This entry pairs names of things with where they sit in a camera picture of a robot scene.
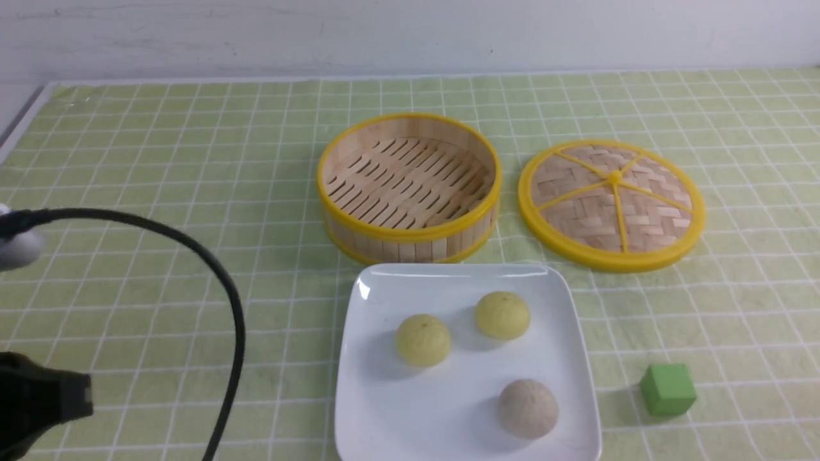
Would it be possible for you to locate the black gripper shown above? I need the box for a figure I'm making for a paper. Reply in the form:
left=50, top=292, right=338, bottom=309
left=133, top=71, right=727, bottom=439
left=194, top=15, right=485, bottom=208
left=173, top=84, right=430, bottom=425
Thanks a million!
left=1, top=352, right=94, bottom=460

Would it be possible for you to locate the woven bamboo steamer lid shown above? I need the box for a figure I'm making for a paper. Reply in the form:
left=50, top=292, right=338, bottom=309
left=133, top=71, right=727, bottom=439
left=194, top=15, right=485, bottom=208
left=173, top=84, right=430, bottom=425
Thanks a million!
left=516, top=140, right=707, bottom=273

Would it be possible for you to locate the bamboo steamer basket yellow rim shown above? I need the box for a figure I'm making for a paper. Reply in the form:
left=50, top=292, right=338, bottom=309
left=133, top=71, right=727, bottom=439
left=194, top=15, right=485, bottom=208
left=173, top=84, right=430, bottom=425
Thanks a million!
left=316, top=113, right=503, bottom=265

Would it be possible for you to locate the yellow steamed bun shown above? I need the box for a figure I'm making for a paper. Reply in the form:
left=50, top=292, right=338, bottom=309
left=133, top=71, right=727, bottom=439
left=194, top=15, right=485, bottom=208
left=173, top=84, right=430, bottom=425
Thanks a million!
left=474, top=291, right=531, bottom=341
left=395, top=314, right=452, bottom=368

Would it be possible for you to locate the pale white steamed bun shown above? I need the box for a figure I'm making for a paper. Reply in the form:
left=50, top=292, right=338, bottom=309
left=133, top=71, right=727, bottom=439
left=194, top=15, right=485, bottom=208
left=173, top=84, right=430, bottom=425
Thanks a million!
left=497, top=379, right=559, bottom=440

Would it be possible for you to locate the yellow steamed bun left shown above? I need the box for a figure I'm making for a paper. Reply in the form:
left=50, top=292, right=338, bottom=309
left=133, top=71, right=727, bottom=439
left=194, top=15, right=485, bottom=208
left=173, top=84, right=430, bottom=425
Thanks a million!
left=395, top=314, right=452, bottom=368

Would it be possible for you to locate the green checkered tablecloth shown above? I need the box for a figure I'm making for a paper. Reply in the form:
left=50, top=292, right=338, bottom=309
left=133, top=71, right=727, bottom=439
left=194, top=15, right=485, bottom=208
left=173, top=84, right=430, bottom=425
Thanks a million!
left=1, top=69, right=819, bottom=460

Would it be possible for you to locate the black cable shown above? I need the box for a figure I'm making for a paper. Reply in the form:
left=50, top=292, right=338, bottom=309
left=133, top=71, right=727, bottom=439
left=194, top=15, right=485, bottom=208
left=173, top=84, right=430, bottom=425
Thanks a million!
left=0, top=207, right=247, bottom=461

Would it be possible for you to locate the yellow steamed bun right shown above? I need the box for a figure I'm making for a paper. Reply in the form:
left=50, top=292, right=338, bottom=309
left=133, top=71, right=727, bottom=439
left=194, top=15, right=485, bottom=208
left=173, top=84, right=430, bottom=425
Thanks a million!
left=474, top=291, right=531, bottom=341

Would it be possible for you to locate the white square plate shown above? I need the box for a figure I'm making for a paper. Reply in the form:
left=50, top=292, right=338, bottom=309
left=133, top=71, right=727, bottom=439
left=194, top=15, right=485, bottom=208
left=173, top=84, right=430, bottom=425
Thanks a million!
left=334, top=264, right=602, bottom=460

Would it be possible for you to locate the green cube block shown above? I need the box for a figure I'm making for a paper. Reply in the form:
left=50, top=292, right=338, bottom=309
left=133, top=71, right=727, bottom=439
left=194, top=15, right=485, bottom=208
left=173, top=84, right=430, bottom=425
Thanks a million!
left=639, top=364, right=698, bottom=418

